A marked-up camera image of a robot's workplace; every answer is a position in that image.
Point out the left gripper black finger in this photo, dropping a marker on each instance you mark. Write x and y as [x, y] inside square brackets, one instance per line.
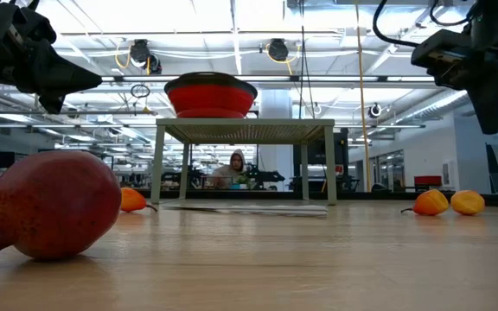
[63, 87]
[59, 65]

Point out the small orange pepper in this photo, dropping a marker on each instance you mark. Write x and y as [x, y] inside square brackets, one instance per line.
[430, 203]
[467, 202]
[132, 199]

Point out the dark red pomegranate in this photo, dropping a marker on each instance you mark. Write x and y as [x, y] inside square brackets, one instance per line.
[54, 203]

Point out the red colander with grey rim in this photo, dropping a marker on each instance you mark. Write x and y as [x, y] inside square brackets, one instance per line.
[210, 99]

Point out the red box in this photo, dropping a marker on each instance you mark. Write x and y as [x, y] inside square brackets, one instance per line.
[427, 180]

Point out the black rounded chair back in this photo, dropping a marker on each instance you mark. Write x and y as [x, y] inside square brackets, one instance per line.
[378, 187]

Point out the black cabinet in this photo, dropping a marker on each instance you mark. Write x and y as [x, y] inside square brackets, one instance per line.
[317, 153]

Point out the person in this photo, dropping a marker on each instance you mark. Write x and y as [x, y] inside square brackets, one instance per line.
[236, 162]

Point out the black background robot arms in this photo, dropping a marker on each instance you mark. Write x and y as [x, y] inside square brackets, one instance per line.
[270, 176]

